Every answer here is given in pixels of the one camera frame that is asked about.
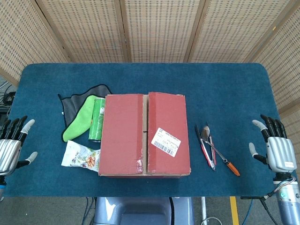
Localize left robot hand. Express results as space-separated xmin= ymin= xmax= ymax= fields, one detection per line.
xmin=0 ymin=115 xmax=38 ymax=176

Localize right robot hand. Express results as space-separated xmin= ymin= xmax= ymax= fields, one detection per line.
xmin=248 ymin=114 xmax=295 ymax=174

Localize red cardboard box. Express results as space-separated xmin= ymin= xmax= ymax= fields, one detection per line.
xmin=97 ymin=91 xmax=192 ymax=179

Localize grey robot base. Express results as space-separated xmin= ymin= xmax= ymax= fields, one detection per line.
xmin=93 ymin=196 xmax=195 ymax=225

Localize white snack bag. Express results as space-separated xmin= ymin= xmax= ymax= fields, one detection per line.
xmin=60 ymin=140 xmax=102 ymax=173

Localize red metal tongs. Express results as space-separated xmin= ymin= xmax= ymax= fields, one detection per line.
xmin=194 ymin=121 xmax=218 ymax=171

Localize green microfiber cloth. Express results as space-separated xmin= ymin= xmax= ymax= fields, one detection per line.
xmin=63 ymin=95 xmax=98 ymax=141

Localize grey cloth black trim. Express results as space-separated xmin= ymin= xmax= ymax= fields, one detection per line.
xmin=57 ymin=84 xmax=112 ymax=143

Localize blue table mat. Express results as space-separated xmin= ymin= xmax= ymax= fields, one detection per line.
xmin=0 ymin=62 xmax=291 ymax=198

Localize green chip can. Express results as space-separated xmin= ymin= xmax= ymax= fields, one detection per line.
xmin=88 ymin=97 xmax=106 ymax=143

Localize white pole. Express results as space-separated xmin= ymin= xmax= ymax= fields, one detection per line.
xmin=201 ymin=196 xmax=207 ymax=225

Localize woven bamboo folding screen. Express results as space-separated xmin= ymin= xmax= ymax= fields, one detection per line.
xmin=0 ymin=0 xmax=300 ymax=175

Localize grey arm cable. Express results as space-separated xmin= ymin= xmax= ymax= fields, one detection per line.
xmin=240 ymin=177 xmax=297 ymax=225

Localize black cable bundle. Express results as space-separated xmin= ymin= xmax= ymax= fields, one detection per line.
xmin=0 ymin=81 xmax=16 ymax=125

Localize blue floor cable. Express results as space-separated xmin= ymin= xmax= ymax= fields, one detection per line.
xmin=242 ymin=199 xmax=255 ymax=225

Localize metal spoon orange handle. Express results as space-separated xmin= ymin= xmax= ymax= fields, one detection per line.
xmin=201 ymin=125 xmax=241 ymax=177

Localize white floor cable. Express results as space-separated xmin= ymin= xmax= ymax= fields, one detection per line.
xmin=202 ymin=217 xmax=225 ymax=225

